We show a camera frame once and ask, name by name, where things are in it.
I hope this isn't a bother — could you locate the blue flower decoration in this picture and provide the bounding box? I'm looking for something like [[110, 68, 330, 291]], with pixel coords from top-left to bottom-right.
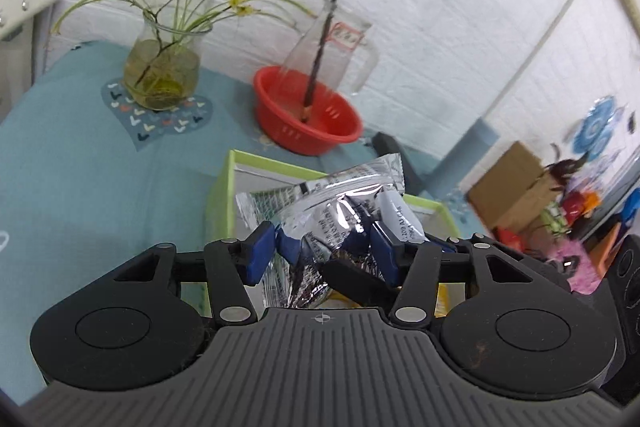
[[570, 94, 621, 162]]

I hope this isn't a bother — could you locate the heart-shaped patterned mat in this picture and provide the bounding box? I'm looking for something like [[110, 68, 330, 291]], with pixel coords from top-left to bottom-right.
[[100, 77, 215, 152]]

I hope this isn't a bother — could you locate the glass vase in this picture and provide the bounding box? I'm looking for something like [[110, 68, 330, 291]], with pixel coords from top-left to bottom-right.
[[122, 9, 213, 112]]

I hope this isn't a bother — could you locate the pink fluffy thing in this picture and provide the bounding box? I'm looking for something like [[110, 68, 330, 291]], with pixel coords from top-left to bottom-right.
[[545, 237, 601, 295]]

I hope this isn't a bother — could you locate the silver snack packet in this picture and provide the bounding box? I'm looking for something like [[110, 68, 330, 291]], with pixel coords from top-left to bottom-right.
[[235, 155, 426, 310]]

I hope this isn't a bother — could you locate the small black box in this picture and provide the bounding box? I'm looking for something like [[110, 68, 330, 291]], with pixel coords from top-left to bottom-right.
[[372, 132, 426, 198]]

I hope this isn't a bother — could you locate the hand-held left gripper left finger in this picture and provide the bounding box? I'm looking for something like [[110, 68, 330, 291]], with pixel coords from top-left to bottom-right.
[[100, 223, 278, 326]]

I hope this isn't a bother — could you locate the red plastic basin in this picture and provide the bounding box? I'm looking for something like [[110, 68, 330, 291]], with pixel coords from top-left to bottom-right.
[[252, 66, 365, 156]]

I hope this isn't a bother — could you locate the dark stick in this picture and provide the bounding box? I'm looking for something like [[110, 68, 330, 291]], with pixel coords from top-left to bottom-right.
[[300, 0, 342, 122]]

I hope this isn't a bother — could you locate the glass pitcher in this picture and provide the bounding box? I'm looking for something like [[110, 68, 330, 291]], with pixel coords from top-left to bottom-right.
[[277, 0, 378, 108]]

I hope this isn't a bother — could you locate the red toy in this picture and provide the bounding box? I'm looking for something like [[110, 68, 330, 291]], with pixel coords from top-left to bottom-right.
[[560, 192, 601, 223]]

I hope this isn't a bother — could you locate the brown cardboard box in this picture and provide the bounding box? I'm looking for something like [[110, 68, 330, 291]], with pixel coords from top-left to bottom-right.
[[465, 141, 566, 238]]

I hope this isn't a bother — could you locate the teal tablecloth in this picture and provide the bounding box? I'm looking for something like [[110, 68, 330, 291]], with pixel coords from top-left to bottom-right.
[[0, 39, 481, 408]]

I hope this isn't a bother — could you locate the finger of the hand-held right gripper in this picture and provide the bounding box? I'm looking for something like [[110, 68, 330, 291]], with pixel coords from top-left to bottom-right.
[[320, 258, 403, 308]]

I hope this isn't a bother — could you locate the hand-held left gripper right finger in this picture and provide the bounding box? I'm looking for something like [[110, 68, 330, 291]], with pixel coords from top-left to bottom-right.
[[369, 219, 573, 327]]

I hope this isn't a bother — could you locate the green cardboard box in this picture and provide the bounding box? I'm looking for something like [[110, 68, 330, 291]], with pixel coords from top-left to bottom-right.
[[204, 149, 463, 318]]

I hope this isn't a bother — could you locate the grey-blue cylinder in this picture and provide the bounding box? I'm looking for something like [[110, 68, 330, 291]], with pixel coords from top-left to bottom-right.
[[425, 117, 501, 202]]

